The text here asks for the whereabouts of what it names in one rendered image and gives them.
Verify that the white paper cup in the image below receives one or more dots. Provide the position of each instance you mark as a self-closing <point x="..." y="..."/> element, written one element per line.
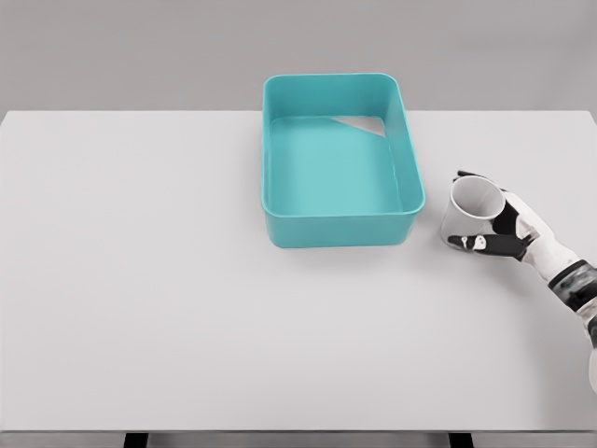
<point x="473" y="205"/>

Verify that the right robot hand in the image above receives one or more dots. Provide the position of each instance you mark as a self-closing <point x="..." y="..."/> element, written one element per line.
<point x="524" y="228"/>

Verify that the teal rectangular plastic basket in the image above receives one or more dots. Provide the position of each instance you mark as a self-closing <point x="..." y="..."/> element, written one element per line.
<point x="326" y="168"/>

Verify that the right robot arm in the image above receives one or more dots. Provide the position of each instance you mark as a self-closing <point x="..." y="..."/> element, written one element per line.
<point x="571" y="268"/>

